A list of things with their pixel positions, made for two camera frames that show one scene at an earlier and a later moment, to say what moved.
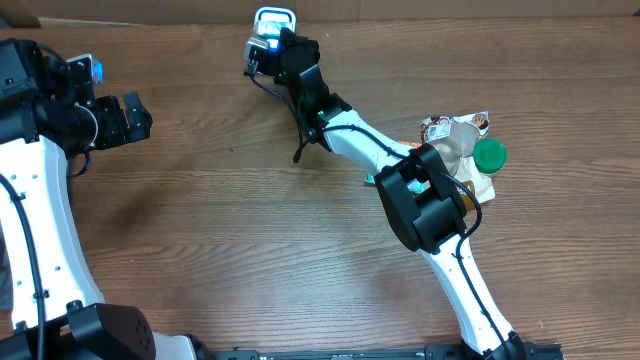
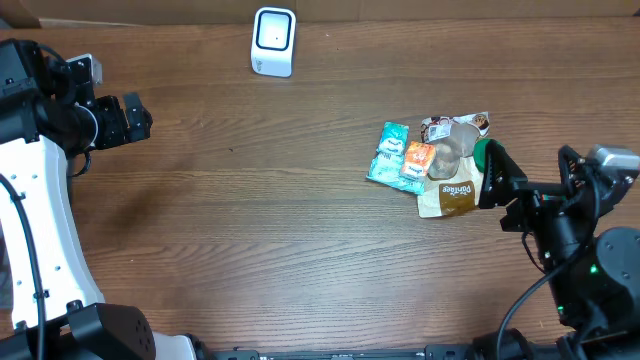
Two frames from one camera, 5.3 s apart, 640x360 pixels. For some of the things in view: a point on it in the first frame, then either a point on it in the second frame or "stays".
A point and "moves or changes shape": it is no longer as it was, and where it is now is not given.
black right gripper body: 290,42 to 527,212
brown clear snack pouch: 454,138 stays
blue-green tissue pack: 268,24 moves or changes shape
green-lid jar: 489,155 stays
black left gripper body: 126,122 stays
